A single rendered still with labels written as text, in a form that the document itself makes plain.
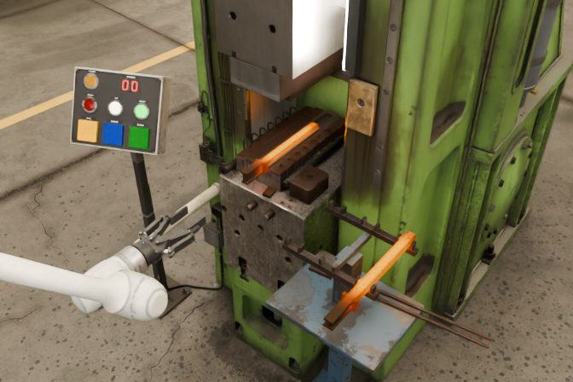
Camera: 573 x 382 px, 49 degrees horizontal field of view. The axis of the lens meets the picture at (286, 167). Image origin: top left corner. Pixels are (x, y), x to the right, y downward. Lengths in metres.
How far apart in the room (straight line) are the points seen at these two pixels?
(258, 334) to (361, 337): 0.86
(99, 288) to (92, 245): 1.83
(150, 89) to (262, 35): 0.57
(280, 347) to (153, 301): 1.15
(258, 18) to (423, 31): 0.47
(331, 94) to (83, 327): 1.53
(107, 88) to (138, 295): 0.97
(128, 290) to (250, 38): 0.81
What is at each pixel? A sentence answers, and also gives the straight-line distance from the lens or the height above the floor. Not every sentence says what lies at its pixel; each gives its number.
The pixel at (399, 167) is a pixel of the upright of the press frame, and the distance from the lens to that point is 1.96.
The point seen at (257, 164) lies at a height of 1.02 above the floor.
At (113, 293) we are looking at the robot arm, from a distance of 1.59.
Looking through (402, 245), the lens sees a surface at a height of 1.03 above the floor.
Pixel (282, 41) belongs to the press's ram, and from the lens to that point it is 1.81.
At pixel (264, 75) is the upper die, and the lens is 1.91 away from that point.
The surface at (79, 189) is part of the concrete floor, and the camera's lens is 3.77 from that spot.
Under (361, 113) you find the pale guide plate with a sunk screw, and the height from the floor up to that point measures 1.26.
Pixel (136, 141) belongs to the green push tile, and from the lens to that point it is 2.28.
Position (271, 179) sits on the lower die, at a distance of 2.12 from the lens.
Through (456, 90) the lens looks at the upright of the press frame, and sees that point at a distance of 2.19.
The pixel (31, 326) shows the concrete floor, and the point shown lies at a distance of 3.11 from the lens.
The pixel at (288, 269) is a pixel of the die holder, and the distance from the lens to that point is 2.24.
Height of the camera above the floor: 2.27
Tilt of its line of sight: 37 degrees down
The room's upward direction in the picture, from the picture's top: straight up
